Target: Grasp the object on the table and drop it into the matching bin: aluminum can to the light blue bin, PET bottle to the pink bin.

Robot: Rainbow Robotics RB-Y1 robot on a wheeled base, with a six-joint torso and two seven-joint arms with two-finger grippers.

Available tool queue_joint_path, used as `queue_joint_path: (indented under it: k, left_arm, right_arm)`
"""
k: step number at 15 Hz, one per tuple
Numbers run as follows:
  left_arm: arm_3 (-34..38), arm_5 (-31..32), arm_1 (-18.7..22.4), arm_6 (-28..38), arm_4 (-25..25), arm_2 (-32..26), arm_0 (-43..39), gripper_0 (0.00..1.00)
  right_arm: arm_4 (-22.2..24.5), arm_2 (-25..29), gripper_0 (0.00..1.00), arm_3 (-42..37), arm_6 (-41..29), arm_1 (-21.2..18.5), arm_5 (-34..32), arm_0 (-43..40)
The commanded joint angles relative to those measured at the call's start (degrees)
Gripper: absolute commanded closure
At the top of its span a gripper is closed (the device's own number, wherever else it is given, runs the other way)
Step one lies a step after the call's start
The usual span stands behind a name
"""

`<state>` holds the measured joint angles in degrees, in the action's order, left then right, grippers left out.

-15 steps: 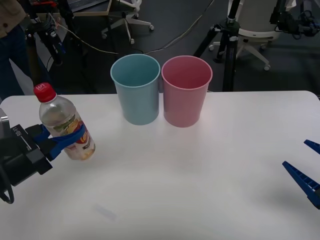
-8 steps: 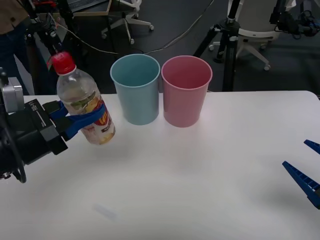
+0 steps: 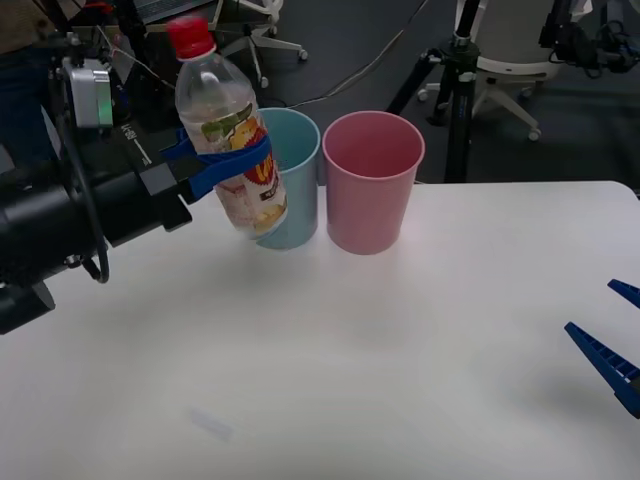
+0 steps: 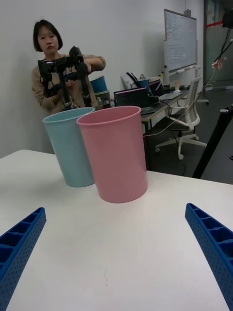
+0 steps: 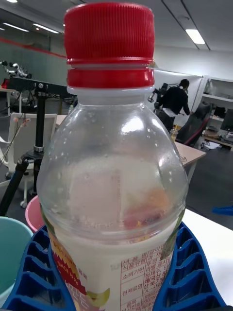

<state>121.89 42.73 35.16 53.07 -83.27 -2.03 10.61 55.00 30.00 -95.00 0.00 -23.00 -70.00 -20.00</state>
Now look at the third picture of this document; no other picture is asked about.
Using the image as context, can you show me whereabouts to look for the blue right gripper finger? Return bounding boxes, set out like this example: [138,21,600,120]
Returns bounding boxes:
[564,321,640,420]
[606,279,640,308]

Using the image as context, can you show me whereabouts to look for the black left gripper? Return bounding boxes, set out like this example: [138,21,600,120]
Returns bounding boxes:
[89,118,275,233]

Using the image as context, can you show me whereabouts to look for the clear bottle with red cap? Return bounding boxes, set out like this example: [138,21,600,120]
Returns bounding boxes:
[165,14,290,240]

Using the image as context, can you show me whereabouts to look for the pale blue plastic bin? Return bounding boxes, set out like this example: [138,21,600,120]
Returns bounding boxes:
[253,107,322,252]

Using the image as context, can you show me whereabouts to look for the white office chair star base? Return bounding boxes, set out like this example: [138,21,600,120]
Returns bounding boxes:
[214,0,309,90]

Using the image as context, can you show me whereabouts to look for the wood-edged dark desk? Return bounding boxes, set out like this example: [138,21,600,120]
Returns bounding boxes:
[69,0,225,37]

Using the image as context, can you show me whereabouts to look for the grey laptop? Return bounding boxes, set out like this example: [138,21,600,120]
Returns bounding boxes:
[133,0,217,25]

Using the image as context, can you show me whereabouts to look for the pink plastic bin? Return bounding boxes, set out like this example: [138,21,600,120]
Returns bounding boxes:
[321,110,427,257]

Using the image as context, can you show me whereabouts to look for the person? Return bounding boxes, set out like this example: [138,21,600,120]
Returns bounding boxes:
[0,0,69,166]

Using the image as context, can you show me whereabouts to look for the white office chair with seat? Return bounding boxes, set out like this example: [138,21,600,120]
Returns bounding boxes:
[416,0,562,144]

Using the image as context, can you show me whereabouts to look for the black tripod with grey collar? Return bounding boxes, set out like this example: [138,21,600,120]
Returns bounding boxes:
[386,0,482,184]

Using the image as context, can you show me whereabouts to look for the beige cable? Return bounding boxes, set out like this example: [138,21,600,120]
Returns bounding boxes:
[96,0,432,110]

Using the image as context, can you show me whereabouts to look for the black equipment with cables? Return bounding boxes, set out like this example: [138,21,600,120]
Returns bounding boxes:
[537,0,640,80]

